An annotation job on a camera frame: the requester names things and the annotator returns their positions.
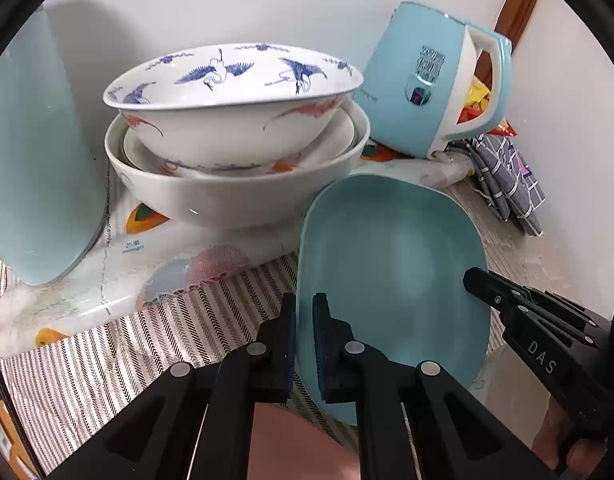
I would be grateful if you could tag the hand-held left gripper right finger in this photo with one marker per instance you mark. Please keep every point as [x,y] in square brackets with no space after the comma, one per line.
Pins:
[321,350]

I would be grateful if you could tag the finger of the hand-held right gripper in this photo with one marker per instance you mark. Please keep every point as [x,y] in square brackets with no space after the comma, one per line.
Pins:
[482,282]

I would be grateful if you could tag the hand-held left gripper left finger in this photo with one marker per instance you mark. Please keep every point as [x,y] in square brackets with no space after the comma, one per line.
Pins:
[288,360]

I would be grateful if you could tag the small brown bowl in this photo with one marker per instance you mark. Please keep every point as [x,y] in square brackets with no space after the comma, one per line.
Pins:
[297,445]

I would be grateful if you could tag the light blue plate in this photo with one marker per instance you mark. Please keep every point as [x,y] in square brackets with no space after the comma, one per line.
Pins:
[392,270]

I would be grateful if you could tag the person's right hand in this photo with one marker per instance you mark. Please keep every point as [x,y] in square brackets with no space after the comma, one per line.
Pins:
[552,430]

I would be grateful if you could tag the grey checked cloth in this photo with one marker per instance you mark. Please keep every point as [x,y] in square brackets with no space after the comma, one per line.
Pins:
[512,180]

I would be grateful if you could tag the red snack packet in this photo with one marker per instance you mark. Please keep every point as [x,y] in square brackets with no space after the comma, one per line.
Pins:
[504,127]

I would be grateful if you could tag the rolled printed plastic sheet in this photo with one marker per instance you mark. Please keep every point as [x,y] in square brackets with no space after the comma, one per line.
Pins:
[152,260]

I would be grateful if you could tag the large white bowl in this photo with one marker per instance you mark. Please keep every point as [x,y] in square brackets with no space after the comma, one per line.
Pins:
[227,200]

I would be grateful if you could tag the striped tablecloth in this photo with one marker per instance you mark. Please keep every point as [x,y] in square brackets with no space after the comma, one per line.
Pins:
[112,370]

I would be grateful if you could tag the light blue electric kettle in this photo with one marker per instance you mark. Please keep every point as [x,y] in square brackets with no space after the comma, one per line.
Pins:
[402,115]

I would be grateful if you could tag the yellow snack packet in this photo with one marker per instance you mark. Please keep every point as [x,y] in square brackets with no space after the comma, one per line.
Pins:
[479,95]

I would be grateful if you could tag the shallow white bowl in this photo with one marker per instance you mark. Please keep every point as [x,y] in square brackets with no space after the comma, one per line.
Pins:
[337,137]

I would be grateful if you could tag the crane-patterned porcelain bowl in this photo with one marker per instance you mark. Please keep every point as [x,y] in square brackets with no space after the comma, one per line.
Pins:
[227,130]

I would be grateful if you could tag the light blue thermos jug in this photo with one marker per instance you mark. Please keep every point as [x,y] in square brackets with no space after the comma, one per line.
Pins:
[37,160]

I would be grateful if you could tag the brown wooden frame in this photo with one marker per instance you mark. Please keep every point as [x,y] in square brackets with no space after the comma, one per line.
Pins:
[519,5]

